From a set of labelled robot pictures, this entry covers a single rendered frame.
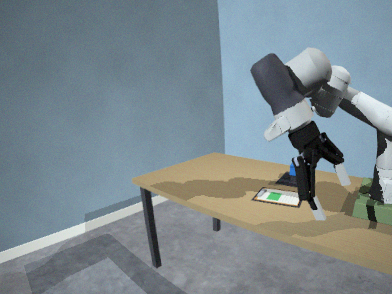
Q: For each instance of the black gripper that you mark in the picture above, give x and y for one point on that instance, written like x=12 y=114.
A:
x=312 y=152

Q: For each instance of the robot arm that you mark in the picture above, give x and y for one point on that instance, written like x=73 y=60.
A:
x=291 y=111

